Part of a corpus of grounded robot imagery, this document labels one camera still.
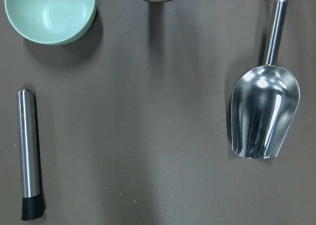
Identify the steel ice scoop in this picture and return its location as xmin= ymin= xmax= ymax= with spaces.
xmin=231 ymin=0 xmax=300 ymax=159

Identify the mint green bowl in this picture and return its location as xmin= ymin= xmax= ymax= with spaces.
xmin=4 ymin=0 xmax=96 ymax=45

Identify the steel muddler black tip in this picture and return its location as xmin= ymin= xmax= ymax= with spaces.
xmin=17 ymin=88 xmax=44 ymax=221

